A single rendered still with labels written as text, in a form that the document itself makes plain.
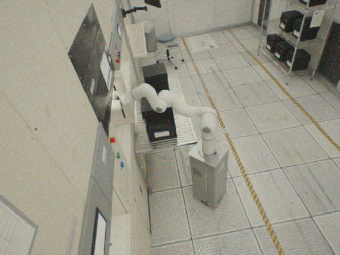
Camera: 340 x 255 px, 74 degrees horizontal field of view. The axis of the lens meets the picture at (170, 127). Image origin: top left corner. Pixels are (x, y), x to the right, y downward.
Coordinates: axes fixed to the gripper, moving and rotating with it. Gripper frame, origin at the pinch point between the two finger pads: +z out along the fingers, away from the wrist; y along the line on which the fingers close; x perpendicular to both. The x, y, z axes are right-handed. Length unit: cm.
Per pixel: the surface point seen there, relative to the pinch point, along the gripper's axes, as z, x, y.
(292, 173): -196, -123, -21
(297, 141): -227, -123, 24
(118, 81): -32.3, 13.9, 14.8
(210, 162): -97, -47, -41
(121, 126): -20.6, -35.4, 13.7
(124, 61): -21, -35, 157
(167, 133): -65, -39, -5
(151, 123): -50, -46, 22
